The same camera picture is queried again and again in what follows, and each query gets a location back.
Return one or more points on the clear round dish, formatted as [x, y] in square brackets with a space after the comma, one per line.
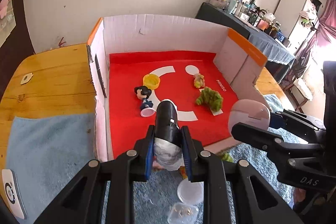
[190, 191]

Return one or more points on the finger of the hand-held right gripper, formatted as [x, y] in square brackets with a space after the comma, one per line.
[257, 137]
[275, 120]

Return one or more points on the red felt mat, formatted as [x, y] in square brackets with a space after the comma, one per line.
[126, 108]

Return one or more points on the black and white bottle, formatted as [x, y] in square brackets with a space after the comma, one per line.
[166, 119]

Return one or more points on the side table with grey cloth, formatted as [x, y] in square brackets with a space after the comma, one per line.
[262, 43]

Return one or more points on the yellow bottle cap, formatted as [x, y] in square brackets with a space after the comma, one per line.
[151, 81]

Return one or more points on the green hanging toy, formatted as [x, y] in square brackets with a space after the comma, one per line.
[307, 22]

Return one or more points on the row of bottles and jars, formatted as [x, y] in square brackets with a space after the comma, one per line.
[249, 12]

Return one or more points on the green fuzzy plush toy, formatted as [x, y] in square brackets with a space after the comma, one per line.
[208, 99]
[226, 157]

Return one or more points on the blue fuzzy blanket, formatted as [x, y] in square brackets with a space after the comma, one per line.
[52, 148]

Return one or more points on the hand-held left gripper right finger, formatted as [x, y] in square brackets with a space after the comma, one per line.
[187, 158]

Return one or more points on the pink box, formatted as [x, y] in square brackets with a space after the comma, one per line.
[262, 26]

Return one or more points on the pink curtain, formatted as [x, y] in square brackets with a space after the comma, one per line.
[323, 27]

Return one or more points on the pink earbud case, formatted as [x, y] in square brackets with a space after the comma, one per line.
[246, 111]

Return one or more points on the white ribbed object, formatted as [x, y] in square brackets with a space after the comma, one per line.
[304, 90]

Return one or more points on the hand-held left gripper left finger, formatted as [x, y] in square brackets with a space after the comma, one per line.
[149, 158]

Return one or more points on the small wooden tag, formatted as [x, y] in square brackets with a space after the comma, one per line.
[26, 79]

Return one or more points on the dark brown door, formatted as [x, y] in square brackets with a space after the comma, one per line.
[15, 56]

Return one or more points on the white refrigerator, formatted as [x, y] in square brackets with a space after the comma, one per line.
[291, 11]

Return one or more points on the orange and white cardboard box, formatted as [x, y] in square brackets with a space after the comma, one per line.
[157, 29]

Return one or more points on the small pink and yellow toy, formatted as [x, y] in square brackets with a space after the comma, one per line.
[198, 80]

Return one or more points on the pink plush pig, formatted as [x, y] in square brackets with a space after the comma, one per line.
[4, 5]

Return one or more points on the clear square plastic box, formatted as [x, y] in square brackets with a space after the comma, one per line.
[181, 213]

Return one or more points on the dark-haired figurine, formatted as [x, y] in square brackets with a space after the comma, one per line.
[143, 92]

